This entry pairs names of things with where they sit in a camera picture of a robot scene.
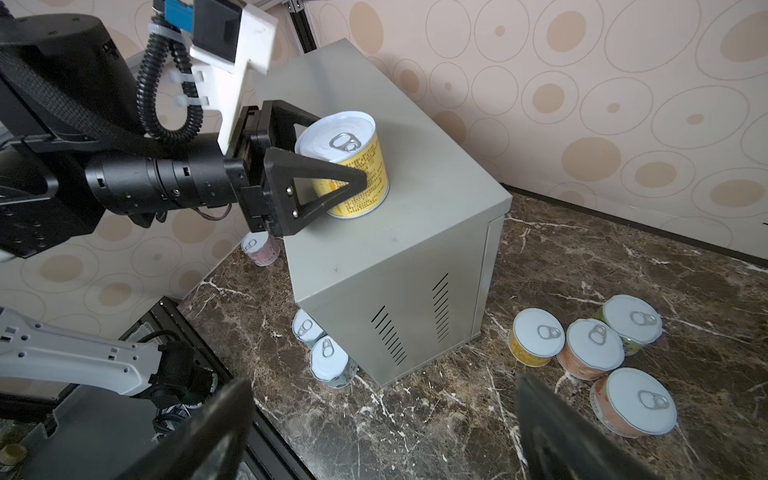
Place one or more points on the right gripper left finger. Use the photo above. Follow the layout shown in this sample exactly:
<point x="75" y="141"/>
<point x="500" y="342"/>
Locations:
<point x="210" y="445"/>

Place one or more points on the green label can far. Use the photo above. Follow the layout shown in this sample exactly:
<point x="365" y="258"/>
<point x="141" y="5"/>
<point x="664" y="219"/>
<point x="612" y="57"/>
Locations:
<point x="636" y="322"/>

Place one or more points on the small yellow label can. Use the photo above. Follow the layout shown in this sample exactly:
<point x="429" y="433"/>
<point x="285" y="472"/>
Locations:
<point x="536" y="337"/>

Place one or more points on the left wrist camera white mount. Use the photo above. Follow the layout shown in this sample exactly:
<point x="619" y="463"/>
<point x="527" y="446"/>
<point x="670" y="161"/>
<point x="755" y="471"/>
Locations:
<point x="228" y="39"/>

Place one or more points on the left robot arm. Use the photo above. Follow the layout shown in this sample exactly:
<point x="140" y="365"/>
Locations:
<point x="88" y="135"/>

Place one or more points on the blue label can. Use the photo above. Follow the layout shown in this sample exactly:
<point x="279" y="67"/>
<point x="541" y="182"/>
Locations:
<point x="331" y="364"/>
<point x="306" y="329"/>

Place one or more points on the blue label can right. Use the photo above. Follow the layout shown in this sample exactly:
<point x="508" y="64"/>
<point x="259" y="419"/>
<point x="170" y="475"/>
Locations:
<point x="331" y="364"/>

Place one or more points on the blue label can left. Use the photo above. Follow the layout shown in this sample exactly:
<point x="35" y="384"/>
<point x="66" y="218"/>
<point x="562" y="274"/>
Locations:
<point x="306" y="329"/>

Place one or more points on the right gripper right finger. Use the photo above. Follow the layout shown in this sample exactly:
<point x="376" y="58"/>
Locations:
<point x="558" y="443"/>

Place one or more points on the pink can behind cabinet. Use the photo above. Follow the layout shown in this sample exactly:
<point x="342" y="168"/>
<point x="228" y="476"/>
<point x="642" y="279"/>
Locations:
<point x="261" y="248"/>

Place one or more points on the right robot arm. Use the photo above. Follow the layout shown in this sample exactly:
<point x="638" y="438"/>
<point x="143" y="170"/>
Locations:
<point x="556" y="442"/>

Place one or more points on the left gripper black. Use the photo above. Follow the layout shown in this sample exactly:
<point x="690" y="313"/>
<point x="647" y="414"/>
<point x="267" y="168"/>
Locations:
<point x="279" y="191"/>

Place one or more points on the tall yellow label can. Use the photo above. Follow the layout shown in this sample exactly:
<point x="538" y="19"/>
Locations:
<point x="349" y="139"/>

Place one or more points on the grey metal cabinet box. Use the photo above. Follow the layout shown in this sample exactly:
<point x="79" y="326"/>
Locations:
<point x="405" y="284"/>

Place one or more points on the pink label can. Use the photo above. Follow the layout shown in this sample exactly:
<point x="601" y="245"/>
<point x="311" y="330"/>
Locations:
<point x="592" y="350"/>
<point x="633" y="404"/>

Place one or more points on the black left corner post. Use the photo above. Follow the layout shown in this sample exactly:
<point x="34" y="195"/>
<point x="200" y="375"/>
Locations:
<point x="302" y="27"/>

